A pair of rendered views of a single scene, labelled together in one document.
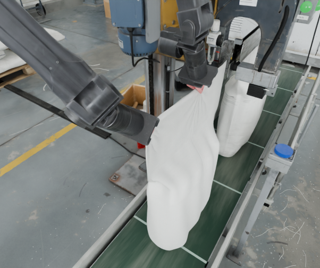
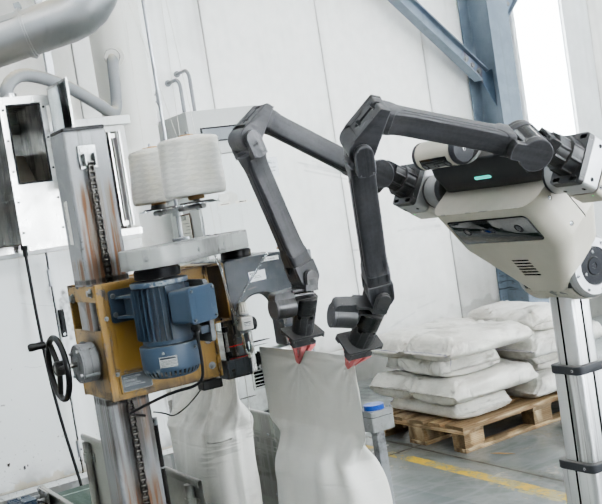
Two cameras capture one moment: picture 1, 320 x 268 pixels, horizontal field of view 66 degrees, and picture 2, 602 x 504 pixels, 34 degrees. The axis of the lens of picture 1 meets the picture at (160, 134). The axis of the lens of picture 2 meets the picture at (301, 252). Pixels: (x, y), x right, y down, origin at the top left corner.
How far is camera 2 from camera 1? 2.26 m
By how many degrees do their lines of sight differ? 69
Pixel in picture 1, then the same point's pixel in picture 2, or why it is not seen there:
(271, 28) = not seen: hidden behind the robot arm
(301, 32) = (30, 440)
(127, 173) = not seen: outside the picture
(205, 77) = (315, 330)
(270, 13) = (281, 280)
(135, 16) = (212, 305)
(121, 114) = not seen: hidden behind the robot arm
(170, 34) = (286, 293)
